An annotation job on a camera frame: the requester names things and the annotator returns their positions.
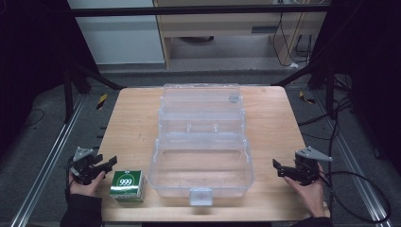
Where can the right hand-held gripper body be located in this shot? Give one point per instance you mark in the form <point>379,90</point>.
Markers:
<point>307,165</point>

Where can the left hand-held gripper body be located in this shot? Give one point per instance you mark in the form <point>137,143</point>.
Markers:
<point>82,165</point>

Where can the green and white medicine box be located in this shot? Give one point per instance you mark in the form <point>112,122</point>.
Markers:
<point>127,186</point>

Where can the clear plastic storage box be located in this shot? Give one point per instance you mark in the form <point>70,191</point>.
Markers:
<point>201,170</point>

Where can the person's left hand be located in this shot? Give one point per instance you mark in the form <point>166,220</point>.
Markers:
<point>84,188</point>

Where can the person's right hand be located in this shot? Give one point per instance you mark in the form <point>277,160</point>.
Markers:
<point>310,197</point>

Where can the yellow and black tape strip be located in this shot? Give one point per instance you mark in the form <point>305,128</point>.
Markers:
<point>306,98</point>
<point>101,101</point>

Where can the black metal stand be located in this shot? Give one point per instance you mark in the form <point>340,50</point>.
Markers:
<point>78,82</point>
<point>318,75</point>

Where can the white plug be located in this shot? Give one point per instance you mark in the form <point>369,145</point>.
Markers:
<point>293,65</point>

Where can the white cabinet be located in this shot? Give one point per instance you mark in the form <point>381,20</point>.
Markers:
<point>116,34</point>

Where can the light wooden desk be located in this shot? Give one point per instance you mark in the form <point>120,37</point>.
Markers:
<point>220,26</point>

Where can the aluminium floor rail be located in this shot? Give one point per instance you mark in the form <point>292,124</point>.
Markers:
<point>47,164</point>
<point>356,170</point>

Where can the black horizontal frame bar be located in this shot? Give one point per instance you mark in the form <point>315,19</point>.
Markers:
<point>189,11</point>

